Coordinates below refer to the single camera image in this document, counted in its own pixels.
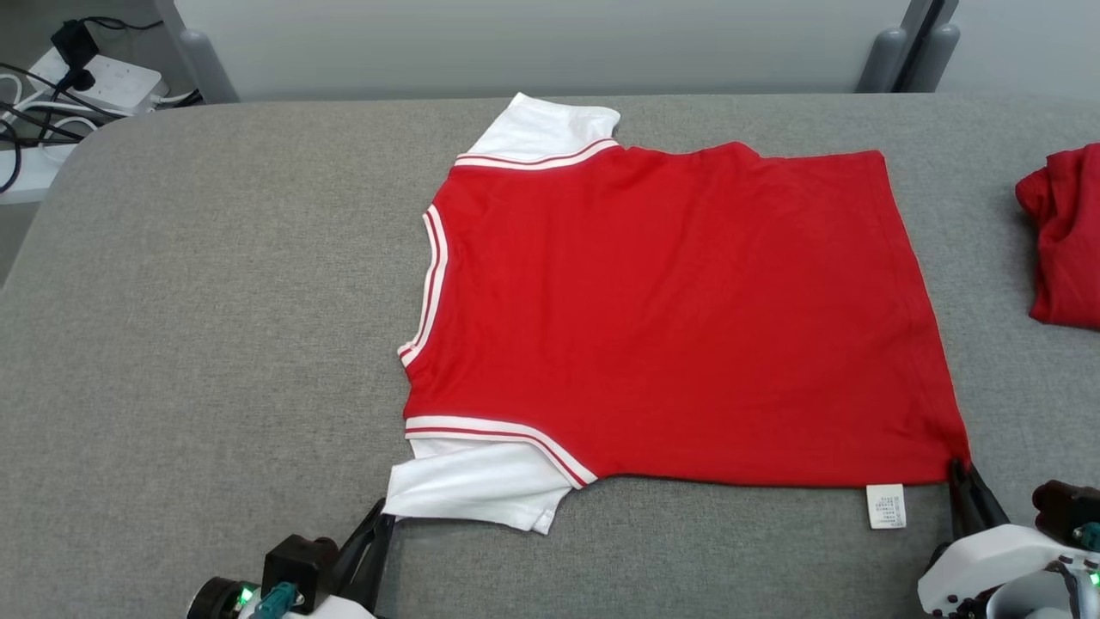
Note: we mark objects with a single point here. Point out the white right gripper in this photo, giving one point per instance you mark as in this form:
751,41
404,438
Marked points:
988,567

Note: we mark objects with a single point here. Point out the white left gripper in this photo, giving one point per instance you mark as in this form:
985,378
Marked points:
335,610

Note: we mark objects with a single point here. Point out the red shorts with white stripe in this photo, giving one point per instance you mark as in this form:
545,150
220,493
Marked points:
1070,249

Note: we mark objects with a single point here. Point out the red and white jersey shirt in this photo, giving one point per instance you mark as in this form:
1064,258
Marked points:
687,301

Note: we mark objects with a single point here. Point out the grey partition foot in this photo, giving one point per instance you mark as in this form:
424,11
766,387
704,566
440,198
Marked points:
206,69
881,64
938,60

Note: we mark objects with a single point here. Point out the narrow white partition panel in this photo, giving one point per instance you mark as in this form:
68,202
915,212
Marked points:
1031,43

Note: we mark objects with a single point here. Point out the plain white power strip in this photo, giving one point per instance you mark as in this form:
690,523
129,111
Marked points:
34,176

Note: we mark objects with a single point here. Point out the white power strip with plugs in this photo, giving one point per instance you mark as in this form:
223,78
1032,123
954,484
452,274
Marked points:
120,86

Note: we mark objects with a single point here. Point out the wide white partition panel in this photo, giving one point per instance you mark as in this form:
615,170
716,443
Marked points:
516,43

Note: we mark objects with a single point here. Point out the black power adapter plug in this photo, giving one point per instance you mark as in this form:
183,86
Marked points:
73,43

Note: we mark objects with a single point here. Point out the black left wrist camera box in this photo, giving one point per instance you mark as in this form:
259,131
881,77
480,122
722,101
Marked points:
296,567

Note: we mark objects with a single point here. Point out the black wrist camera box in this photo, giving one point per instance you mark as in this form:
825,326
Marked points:
1061,511
296,567

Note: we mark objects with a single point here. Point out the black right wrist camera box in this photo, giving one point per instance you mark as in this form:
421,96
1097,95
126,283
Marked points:
1061,511

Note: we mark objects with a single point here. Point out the teal left camera connector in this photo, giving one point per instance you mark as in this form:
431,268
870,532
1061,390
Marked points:
277,600

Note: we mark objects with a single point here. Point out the teal camera connector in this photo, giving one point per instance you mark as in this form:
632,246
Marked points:
277,600
1090,537

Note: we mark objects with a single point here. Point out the teal right camera connector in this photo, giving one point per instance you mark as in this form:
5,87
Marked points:
1090,537

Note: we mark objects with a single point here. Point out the dark grey partition post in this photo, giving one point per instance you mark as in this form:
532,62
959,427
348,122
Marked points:
924,21

